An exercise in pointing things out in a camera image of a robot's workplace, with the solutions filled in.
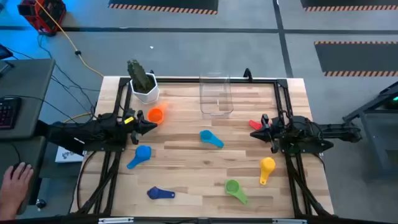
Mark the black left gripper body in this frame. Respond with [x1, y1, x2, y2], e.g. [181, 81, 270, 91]
[124, 109, 146, 146]

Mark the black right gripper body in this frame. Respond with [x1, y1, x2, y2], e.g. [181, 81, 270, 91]
[262, 113, 284, 154]

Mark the red measuring cup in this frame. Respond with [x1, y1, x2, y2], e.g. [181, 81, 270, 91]
[248, 119, 264, 131]

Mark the orange measuring cup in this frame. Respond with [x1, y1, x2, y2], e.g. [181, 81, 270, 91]
[147, 104, 169, 126]

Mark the medium blue measuring cup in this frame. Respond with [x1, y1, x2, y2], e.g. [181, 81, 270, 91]
[126, 144, 152, 170]

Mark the yellow measuring cup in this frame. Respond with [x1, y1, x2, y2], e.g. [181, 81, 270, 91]
[259, 156, 277, 186]

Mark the teal measuring cup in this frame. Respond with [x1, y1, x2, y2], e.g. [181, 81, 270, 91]
[199, 129, 224, 149]

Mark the green measuring cup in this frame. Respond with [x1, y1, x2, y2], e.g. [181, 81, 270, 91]
[224, 179, 249, 205]

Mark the clear plastic basket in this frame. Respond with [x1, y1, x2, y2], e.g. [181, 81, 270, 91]
[198, 73, 234, 116]

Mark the dark blue measuring cup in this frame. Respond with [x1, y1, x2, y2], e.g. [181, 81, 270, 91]
[146, 185, 176, 200]

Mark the person's forearm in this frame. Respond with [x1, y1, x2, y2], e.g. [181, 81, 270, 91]
[0, 198, 18, 222]

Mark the green cactus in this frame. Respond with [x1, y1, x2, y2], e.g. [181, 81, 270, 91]
[126, 58, 154, 93]

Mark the white printed box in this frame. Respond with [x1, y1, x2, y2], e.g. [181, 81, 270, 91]
[55, 146, 85, 164]

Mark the dark metal cart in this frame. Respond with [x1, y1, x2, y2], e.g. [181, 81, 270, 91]
[341, 81, 398, 178]

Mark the black hazard-striped floor mat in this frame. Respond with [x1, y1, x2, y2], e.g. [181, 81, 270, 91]
[300, 0, 398, 12]
[313, 40, 398, 77]
[108, 0, 219, 16]

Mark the grey desk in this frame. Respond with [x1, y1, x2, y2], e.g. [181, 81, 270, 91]
[0, 58, 56, 215]

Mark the black keyboard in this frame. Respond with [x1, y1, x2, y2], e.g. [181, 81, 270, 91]
[0, 96, 22, 130]

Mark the person's hand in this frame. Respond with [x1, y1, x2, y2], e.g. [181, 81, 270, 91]
[0, 162, 34, 203]

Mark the red tool case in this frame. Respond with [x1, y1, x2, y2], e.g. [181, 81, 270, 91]
[17, 0, 67, 37]

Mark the small black screen device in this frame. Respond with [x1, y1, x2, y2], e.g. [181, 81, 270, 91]
[0, 43, 14, 60]

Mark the black aluminium table frame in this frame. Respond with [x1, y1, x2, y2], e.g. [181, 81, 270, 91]
[70, 67, 336, 218]

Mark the yellow cable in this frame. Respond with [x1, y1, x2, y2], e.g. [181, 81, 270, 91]
[34, 0, 105, 78]
[63, 111, 93, 123]

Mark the silver bracket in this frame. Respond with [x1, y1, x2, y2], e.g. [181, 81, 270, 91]
[98, 217, 134, 224]
[272, 218, 308, 224]

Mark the black floor cable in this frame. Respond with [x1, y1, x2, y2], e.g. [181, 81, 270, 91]
[37, 33, 100, 121]

